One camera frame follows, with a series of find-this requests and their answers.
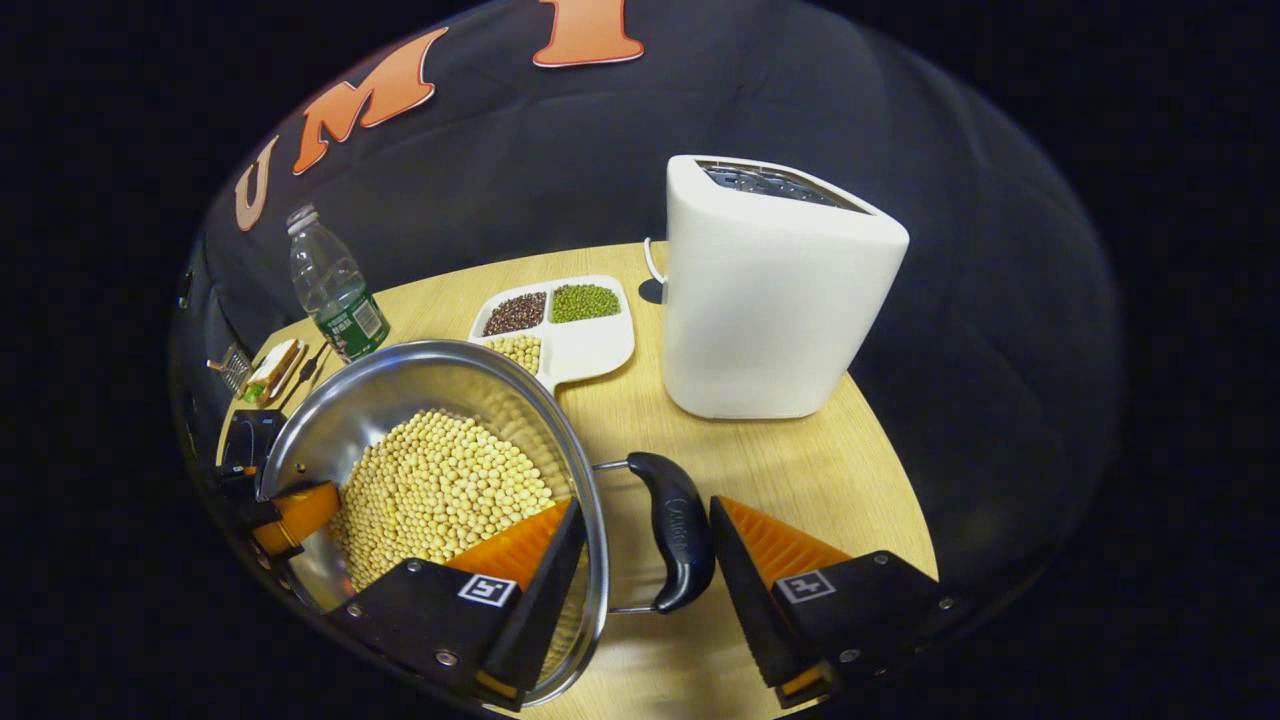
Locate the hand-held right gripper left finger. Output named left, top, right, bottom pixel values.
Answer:
left=328, top=498, right=591, bottom=713

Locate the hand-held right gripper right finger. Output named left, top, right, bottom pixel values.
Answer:
left=708, top=494, right=963, bottom=709

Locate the black induction cooktop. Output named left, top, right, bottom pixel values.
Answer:
left=215, top=408, right=289, bottom=481

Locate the steel pot with black handle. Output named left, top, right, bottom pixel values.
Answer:
left=255, top=338, right=717, bottom=709

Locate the pile of yellow soybeans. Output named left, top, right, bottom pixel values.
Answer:
left=328, top=408, right=557, bottom=593

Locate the sliced bread sandwich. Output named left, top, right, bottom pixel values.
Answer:
left=243, top=338, right=308, bottom=408

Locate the clear glass cup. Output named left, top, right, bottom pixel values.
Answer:
left=206, top=343, right=253, bottom=397

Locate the clear plastic water bottle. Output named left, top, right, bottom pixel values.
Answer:
left=287, top=204, right=392, bottom=364

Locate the small heap of soybeans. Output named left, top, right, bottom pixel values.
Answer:
left=487, top=335, right=542, bottom=376

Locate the white divided plate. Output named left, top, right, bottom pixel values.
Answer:
left=468, top=275, right=638, bottom=398

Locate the white toaster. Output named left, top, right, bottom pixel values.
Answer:
left=662, top=154, right=911, bottom=421

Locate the pile of dark red beans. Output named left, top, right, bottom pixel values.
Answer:
left=483, top=291, right=548, bottom=337

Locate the pile of green mung beans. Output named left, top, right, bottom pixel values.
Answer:
left=549, top=284, right=622, bottom=324

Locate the black backdrop cloth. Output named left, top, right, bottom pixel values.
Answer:
left=170, top=0, right=1121, bottom=601

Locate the black power cable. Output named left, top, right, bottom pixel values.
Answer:
left=280, top=343, right=331, bottom=411

